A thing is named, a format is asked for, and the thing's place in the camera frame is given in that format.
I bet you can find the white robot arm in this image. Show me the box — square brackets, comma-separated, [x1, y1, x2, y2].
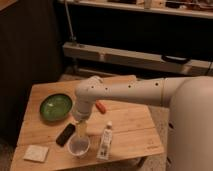
[73, 76, 213, 171]

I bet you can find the white ceramic cup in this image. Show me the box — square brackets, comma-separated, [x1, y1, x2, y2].
[67, 134, 90, 158]

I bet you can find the green ceramic bowl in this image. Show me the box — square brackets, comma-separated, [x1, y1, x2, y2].
[39, 93, 73, 122]

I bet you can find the black rectangular remote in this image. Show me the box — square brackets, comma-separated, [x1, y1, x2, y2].
[56, 123, 75, 147]

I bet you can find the orange carrot toy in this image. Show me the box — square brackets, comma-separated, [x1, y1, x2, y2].
[95, 101, 106, 114]

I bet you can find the white tube bottle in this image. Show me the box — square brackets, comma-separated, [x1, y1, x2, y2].
[97, 121, 113, 160]

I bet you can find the white square sponge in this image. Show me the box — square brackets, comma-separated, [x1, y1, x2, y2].
[23, 145, 49, 162]

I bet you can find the metal pole stand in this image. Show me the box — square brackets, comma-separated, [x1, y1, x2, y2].
[64, 0, 77, 45]

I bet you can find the wooden shelf beam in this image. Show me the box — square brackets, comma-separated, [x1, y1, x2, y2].
[63, 42, 213, 76]

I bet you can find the black handle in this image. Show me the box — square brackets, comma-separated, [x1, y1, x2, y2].
[161, 55, 191, 64]

